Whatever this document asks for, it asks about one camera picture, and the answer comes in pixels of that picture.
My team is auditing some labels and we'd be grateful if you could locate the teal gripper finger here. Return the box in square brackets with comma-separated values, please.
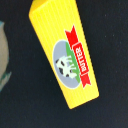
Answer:
[0, 21, 12, 92]

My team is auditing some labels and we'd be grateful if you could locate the yellow butter box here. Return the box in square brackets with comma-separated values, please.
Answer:
[29, 0, 99, 109]

